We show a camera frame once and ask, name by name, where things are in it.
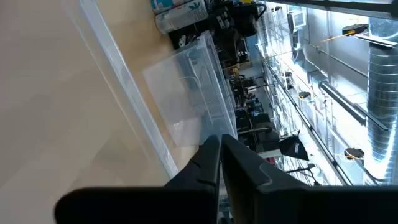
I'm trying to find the white Celsius drink can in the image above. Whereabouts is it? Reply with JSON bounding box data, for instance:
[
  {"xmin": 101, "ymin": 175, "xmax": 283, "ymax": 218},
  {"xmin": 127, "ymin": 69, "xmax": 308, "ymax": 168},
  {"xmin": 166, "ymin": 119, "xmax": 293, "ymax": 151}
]
[
  {"xmin": 150, "ymin": 0, "xmax": 200, "ymax": 15},
  {"xmin": 154, "ymin": 0, "xmax": 210, "ymax": 35}
]

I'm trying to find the grey ceiling pipe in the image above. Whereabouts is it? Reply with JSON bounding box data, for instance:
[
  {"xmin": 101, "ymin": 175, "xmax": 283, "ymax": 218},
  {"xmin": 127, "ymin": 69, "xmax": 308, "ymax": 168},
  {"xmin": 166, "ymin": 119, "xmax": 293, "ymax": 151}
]
[{"xmin": 318, "ymin": 80, "xmax": 389, "ymax": 131}]

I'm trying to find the black background equipment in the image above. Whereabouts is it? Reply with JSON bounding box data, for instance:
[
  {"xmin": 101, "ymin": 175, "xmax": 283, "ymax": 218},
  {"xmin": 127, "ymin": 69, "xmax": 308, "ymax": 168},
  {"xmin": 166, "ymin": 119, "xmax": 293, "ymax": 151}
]
[{"xmin": 169, "ymin": 0, "xmax": 269, "ymax": 68}]

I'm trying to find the black yellow cord reel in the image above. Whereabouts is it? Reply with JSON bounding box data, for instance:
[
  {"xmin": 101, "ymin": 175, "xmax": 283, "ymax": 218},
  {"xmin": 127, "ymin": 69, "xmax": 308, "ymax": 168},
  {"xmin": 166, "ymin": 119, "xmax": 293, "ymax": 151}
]
[{"xmin": 341, "ymin": 23, "xmax": 370, "ymax": 37}]

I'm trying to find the silver spiral ventilation duct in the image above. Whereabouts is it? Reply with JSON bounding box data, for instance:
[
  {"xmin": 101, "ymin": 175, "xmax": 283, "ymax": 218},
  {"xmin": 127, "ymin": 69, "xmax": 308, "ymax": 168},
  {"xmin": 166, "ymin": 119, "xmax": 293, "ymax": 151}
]
[{"xmin": 366, "ymin": 15, "xmax": 398, "ymax": 185}]

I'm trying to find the black softbox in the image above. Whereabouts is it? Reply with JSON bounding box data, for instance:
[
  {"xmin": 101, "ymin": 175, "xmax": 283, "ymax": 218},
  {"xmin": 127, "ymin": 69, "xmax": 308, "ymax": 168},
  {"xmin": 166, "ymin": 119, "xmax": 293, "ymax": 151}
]
[{"xmin": 277, "ymin": 129, "xmax": 311, "ymax": 162}]

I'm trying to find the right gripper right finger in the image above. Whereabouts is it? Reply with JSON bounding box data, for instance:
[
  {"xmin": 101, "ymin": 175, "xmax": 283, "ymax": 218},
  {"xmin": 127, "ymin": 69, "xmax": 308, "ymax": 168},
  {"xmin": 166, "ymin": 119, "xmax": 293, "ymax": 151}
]
[{"xmin": 221, "ymin": 134, "xmax": 398, "ymax": 224}]

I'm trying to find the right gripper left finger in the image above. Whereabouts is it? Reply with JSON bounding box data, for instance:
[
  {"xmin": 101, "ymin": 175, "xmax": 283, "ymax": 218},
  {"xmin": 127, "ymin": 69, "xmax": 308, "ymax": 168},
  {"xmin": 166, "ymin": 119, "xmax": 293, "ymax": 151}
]
[{"xmin": 53, "ymin": 134, "xmax": 221, "ymax": 224}]

